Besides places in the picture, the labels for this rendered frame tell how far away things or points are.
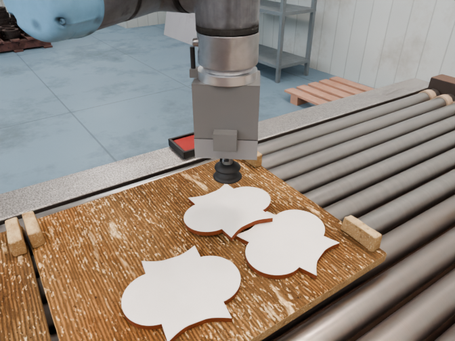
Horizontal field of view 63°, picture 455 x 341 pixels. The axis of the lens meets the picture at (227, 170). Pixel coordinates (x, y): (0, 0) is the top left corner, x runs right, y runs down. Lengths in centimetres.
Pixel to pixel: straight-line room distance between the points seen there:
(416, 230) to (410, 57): 340
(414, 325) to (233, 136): 31
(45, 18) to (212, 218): 34
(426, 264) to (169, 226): 37
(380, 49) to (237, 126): 371
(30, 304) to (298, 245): 35
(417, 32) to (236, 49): 355
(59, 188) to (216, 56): 43
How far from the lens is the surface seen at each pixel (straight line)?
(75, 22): 37
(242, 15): 43
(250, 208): 57
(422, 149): 91
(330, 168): 76
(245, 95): 46
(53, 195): 73
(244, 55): 44
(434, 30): 387
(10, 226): 61
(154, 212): 60
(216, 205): 59
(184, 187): 65
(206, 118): 47
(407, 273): 57
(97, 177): 75
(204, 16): 44
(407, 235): 64
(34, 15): 38
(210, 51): 44
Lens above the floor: 130
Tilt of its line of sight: 32 degrees down
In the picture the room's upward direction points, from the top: straight up
